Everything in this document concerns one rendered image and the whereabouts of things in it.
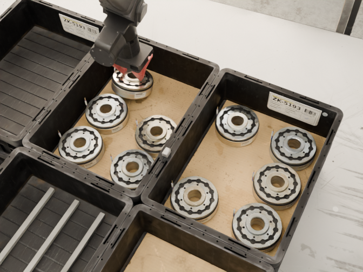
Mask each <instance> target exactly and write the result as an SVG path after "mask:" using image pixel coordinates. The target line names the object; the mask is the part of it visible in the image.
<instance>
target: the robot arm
mask: <svg viewBox="0 0 363 272"><path fill-rule="evenodd" d="M99 2H100V6H102V7H103V13H105V14H107V17H106V18H105V19H104V21H103V22H102V26H103V29H102V30H101V32H100V34H99V35H98V37H97V38H96V40H95V43H94V45H93V46H92V48H91V49H90V55H91V57H92V58H93V59H94V60H95V61H96V62H98V63H100V64H101V65H104V66H113V67H115V68H116V69H117V70H118V71H120V72H121V73H122V74H124V73H125V72H126V71H127V69H129V70H131V71H132V73H133V74H134V75H135V76H136V77H137V78H138V80H139V81H142V80H143V78H144V75H145V71H146V68H147V66H148V64H149V62H150V60H151V58H152V57H153V54H152V53H153V47H151V46H149V45H146V44H144V43H141V42H139V40H138V34H137V28H136V27H137V26H138V25H139V23H140V22H141V21H142V19H143V18H144V16H145V15H146V13H147V3H145V2H144V0H99ZM122 67H123V68H122Z"/></svg>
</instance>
